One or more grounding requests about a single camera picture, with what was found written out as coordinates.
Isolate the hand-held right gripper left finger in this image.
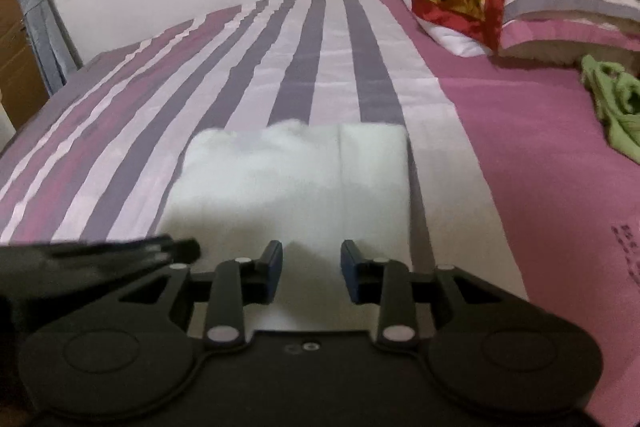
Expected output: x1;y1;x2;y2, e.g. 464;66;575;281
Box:
120;240;284;348

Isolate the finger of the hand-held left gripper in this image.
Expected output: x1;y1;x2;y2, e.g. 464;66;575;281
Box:
142;234;202;264

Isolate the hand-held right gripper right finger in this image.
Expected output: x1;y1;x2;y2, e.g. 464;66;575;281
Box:
340;239;501;350

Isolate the white small cloth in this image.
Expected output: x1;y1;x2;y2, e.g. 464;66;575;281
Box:
157;119;413;330

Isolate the brown wooden furniture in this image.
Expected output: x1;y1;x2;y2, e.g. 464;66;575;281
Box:
0;0;51;130

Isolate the pink grey striped bed sheet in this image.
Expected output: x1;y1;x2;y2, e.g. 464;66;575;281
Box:
0;0;640;408

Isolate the green cloth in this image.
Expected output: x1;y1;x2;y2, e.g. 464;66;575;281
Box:
580;54;640;158

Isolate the pink striped pillow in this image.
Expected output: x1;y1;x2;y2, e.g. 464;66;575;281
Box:
417;0;640;68

